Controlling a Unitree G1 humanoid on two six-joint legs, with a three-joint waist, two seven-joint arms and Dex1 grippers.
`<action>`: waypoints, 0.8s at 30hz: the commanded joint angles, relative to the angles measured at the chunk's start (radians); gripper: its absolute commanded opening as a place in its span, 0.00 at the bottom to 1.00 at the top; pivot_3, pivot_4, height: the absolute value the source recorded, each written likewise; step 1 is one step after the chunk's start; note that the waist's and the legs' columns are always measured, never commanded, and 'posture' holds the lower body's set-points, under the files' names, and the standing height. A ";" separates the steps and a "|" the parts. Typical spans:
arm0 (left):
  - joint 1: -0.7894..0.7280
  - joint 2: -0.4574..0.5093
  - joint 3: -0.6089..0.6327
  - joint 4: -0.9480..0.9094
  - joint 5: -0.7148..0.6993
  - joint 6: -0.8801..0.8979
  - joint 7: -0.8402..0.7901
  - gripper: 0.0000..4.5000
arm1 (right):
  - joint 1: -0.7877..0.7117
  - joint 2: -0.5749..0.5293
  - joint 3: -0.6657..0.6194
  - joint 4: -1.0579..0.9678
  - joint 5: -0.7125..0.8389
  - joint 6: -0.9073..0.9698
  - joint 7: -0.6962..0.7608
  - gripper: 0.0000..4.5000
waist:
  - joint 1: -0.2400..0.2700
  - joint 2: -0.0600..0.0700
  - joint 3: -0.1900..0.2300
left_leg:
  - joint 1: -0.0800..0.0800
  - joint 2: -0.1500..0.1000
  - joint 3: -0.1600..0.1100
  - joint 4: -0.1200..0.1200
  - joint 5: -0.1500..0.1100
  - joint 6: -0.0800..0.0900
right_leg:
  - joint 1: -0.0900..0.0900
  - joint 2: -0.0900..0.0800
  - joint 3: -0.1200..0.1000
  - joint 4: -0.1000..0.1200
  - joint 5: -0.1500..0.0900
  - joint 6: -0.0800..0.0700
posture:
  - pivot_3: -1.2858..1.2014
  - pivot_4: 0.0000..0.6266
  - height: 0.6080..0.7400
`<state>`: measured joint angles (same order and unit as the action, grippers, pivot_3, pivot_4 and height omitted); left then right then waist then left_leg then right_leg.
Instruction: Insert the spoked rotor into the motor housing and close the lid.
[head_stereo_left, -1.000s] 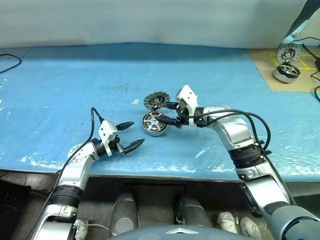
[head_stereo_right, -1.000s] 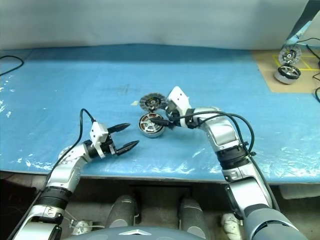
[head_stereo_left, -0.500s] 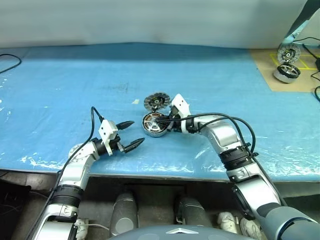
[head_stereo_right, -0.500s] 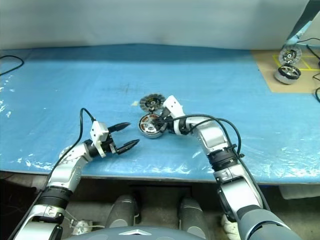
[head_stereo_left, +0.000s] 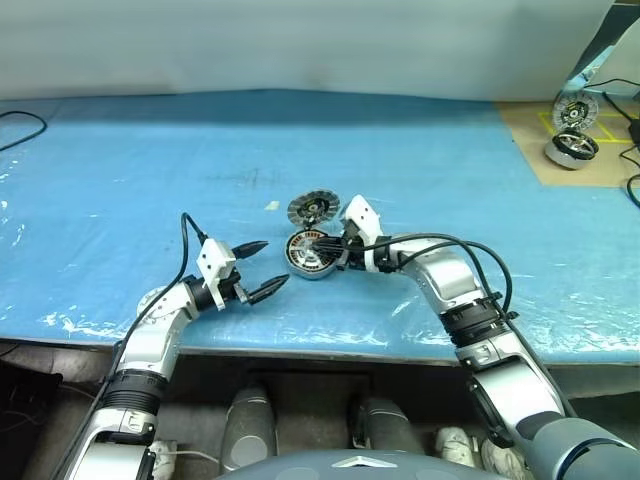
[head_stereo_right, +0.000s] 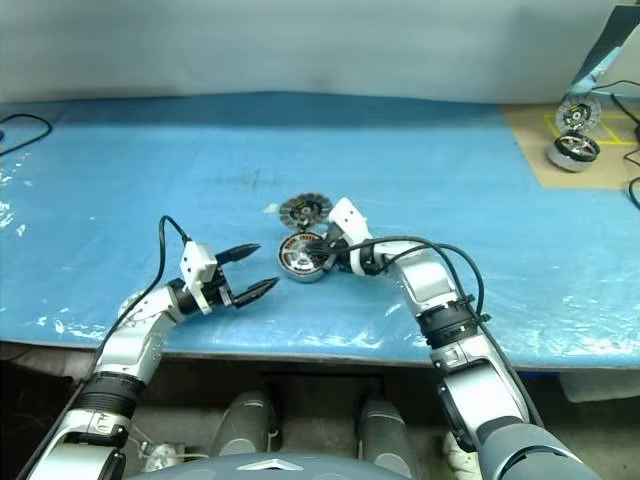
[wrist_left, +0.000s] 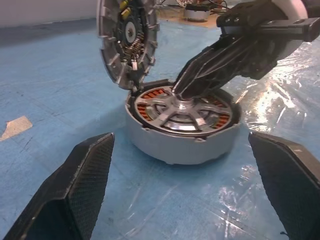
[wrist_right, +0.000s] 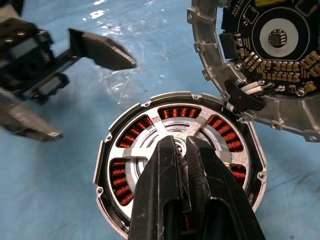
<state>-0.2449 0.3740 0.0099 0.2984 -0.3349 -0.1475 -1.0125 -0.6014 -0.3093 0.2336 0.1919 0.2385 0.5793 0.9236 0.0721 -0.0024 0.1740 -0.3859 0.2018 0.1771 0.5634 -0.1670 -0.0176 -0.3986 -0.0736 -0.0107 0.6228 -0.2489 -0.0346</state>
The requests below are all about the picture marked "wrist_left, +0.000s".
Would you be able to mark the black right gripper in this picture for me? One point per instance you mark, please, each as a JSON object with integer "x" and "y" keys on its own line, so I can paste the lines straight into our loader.
{"x": 250, "y": 22}

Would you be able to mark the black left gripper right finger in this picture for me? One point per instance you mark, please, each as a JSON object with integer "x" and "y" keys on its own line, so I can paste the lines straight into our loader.
{"x": 292, "y": 187}

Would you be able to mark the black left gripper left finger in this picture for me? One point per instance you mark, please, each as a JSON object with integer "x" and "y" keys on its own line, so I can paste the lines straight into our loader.
{"x": 62, "y": 192}

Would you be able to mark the silver spoked motor rotor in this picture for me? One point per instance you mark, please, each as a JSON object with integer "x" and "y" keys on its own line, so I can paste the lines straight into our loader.
{"x": 186, "y": 106}

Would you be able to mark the silver spare motor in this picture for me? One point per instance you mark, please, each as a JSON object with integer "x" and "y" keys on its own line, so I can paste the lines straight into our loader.
{"x": 197, "y": 15}

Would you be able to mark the silver motor housing with stator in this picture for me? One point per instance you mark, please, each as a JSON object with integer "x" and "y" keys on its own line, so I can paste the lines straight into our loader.
{"x": 175, "y": 150}

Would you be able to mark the silver motor lid, circuit board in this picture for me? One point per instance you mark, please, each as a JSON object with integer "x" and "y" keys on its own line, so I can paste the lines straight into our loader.
{"x": 110, "y": 50}

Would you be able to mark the blue plastic table mat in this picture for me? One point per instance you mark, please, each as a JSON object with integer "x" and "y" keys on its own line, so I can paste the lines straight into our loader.
{"x": 50, "y": 87}

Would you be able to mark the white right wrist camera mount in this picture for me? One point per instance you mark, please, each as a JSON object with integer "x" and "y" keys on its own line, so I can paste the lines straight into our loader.
{"x": 290, "y": 10}

